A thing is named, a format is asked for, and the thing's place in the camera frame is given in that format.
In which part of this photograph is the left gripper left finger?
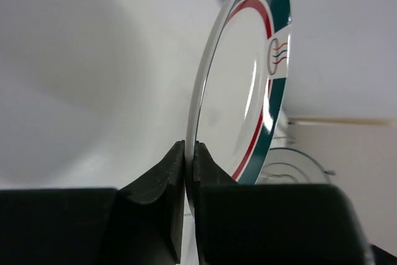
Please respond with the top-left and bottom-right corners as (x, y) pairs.
(1, 141), (184, 264)

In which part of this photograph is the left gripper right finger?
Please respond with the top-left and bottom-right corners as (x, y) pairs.
(192, 143), (372, 264)

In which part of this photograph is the white grey rimmed plate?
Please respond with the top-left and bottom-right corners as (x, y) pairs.
(256, 147), (336, 184)

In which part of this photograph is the green red rimmed plate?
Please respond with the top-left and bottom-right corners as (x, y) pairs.
(185, 0), (292, 203)

